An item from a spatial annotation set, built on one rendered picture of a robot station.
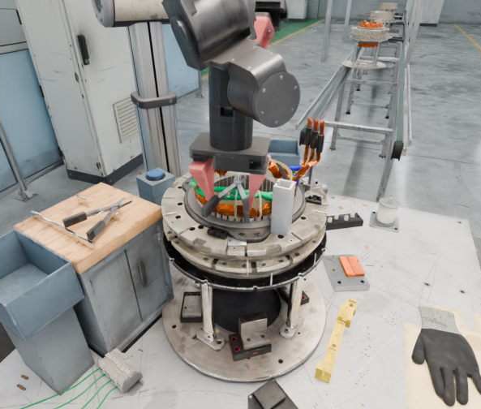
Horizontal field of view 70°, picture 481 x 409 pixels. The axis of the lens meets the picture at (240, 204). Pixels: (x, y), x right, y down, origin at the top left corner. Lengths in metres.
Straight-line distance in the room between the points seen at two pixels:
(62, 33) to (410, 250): 2.42
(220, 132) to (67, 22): 2.34
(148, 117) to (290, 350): 0.70
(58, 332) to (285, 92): 0.56
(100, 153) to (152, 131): 1.94
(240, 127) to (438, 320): 0.69
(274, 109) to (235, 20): 0.10
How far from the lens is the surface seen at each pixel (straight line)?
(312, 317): 0.85
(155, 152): 1.06
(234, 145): 0.45
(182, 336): 0.81
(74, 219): 0.69
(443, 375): 0.86
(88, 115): 2.85
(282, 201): 0.54
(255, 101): 0.36
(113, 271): 0.70
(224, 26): 0.40
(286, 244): 0.56
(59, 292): 0.65
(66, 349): 0.76
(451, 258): 1.17
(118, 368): 0.77
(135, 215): 0.70
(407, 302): 0.98
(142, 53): 1.00
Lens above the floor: 1.45
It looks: 33 degrees down
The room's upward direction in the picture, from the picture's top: straight up
